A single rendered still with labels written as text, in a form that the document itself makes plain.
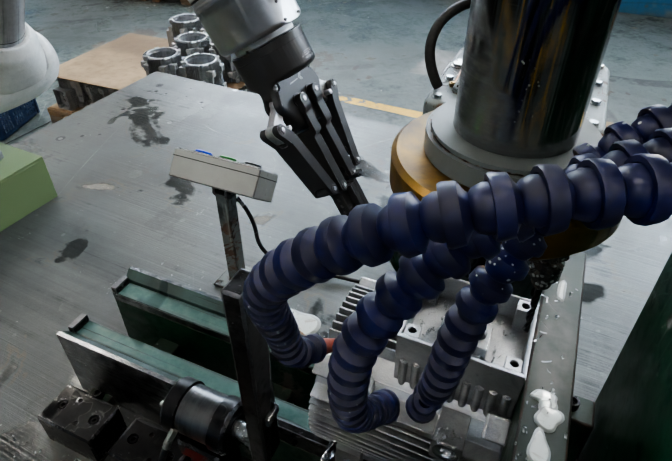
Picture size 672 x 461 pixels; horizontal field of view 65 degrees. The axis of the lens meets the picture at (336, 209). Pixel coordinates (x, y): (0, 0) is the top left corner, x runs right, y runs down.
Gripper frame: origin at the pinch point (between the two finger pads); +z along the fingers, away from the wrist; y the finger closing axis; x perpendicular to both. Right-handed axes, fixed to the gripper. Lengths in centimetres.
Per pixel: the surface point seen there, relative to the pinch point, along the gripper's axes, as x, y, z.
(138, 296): 45.3, -3.1, 5.5
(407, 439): -3.4, -14.8, 18.8
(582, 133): -25.3, -4.5, -4.6
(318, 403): 5.2, -15.0, 13.9
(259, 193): 27.6, 15.0, 1.0
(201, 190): 70, 39, 6
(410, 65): 144, 332, 59
